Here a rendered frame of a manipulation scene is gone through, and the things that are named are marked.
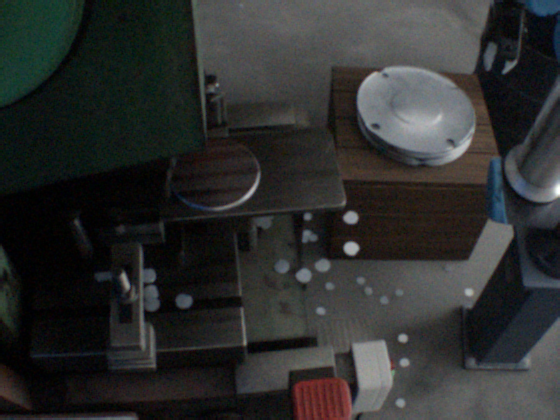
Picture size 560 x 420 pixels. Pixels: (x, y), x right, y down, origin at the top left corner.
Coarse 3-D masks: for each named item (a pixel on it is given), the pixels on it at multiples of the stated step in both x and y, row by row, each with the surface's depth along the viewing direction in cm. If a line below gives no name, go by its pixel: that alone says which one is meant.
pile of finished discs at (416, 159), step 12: (360, 120) 150; (372, 144) 148; (384, 144) 144; (468, 144) 149; (396, 156) 145; (408, 156) 144; (420, 156) 142; (432, 156) 142; (444, 156) 144; (456, 156) 146
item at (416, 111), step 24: (384, 72) 157; (408, 72) 157; (432, 72) 157; (360, 96) 151; (384, 96) 152; (408, 96) 151; (432, 96) 151; (456, 96) 153; (384, 120) 147; (408, 120) 146; (432, 120) 147; (456, 120) 148; (408, 144) 143; (432, 144) 143; (456, 144) 143
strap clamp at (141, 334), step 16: (112, 256) 83; (128, 256) 83; (112, 272) 76; (128, 272) 82; (112, 288) 81; (128, 288) 79; (112, 304) 79; (128, 304) 79; (112, 320) 78; (128, 320) 78; (112, 336) 77; (128, 336) 77; (144, 336) 79; (112, 352) 78; (128, 352) 78; (144, 352) 78; (112, 368) 78; (128, 368) 78; (144, 368) 78
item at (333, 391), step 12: (300, 384) 73; (312, 384) 73; (324, 384) 73; (336, 384) 73; (300, 396) 72; (312, 396) 72; (324, 396) 72; (336, 396) 72; (348, 396) 72; (300, 408) 71; (312, 408) 71; (324, 408) 71; (336, 408) 71; (348, 408) 71
